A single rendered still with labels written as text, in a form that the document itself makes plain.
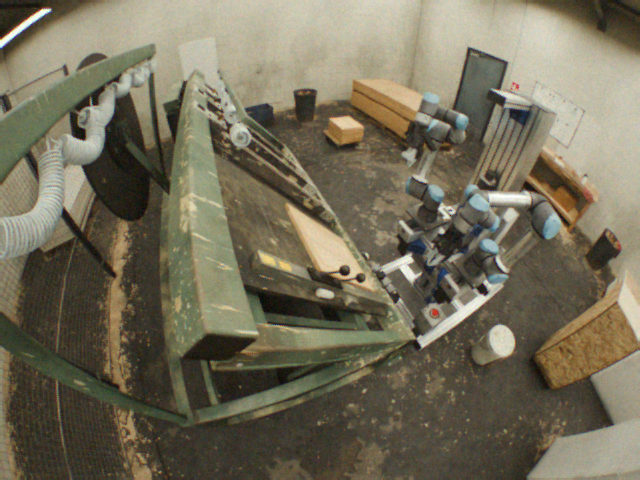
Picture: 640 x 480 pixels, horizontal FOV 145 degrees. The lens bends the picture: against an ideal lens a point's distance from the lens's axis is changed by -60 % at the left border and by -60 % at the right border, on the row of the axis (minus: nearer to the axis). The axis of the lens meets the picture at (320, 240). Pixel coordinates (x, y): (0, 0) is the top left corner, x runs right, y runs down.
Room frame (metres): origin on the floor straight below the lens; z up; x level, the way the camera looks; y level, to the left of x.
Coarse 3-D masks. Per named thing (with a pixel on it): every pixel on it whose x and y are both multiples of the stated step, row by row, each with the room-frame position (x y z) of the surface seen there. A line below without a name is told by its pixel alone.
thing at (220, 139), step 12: (216, 120) 1.01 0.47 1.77; (216, 132) 1.01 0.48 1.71; (216, 144) 1.01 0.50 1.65; (228, 144) 1.03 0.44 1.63; (240, 156) 1.05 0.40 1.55; (252, 156) 1.08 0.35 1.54; (252, 168) 1.07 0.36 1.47; (264, 168) 1.10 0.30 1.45; (276, 180) 1.12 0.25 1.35; (288, 180) 1.16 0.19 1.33; (288, 192) 1.15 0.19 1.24; (300, 192) 1.18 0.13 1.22; (312, 204) 1.21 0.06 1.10; (324, 216) 1.25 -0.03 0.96
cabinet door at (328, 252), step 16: (288, 208) 0.92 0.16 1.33; (304, 224) 0.88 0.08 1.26; (304, 240) 0.72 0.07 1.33; (320, 240) 0.83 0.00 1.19; (336, 240) 1.01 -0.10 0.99; (320, 256) 0.67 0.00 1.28; (336, 256) 0.79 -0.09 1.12; (352, 256) 0.95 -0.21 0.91; (352, 272) 0.74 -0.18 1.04; (368, 288) 0.69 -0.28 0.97
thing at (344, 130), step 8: (336, 120) 4.32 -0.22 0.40; (344, 120) 4.34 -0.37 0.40; (352, 120) 4.35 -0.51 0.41; (336, 128) 4.12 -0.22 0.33; (344, 128) 3.96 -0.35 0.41; (352, 128) 4.01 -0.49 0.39; (360, 128) 4.08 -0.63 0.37; (328, 136) 4.20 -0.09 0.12; (336, 136) 4.08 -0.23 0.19; (344, 136) 3.94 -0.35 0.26; (352, 136) 4.01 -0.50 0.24; (360, 136) 4.10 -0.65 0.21; (336, 144) 3.92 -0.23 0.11; (344, 144) 3.95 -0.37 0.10
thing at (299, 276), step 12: (264, 252) 0.42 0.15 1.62; (252, 264) 0.38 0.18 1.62; (264, 264) 0.37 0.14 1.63; (276, 264) 0.40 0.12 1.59; (276, 276) 0.38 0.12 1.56; (288, 276) 0.40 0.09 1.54; (300, 276) 0.41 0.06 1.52; (312, 288) 0.43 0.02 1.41; (324, 288) 0.45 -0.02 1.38; (336, 288) 0.47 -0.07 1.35; (348, 288) 0.52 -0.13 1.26; (360, 300) 0.53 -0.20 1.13; (372, 300) 0.56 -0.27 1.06; (384, 300) 0.64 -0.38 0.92
